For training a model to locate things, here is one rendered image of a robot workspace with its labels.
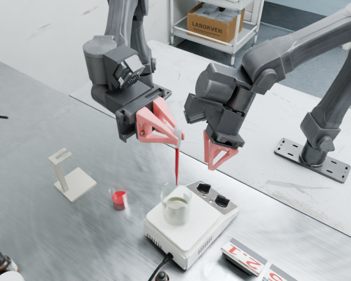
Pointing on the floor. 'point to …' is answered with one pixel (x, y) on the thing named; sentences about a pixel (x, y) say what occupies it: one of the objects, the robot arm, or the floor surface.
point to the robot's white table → (266, 143)
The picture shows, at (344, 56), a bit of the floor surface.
